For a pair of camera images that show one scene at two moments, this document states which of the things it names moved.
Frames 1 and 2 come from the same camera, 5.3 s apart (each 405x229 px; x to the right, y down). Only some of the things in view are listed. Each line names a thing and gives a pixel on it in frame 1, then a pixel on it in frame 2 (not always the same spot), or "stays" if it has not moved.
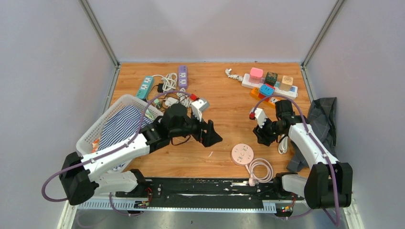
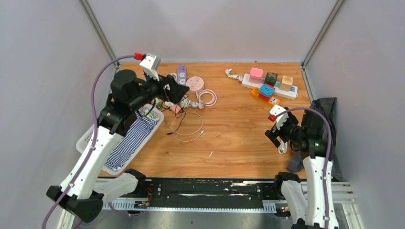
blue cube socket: [266, 90] stays
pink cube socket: [255, 75] stays
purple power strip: [182, 76] stays
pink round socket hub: [242, 154] to [196, 84]
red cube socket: [262, 96] stays
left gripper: [209, 138] to [176, 90]
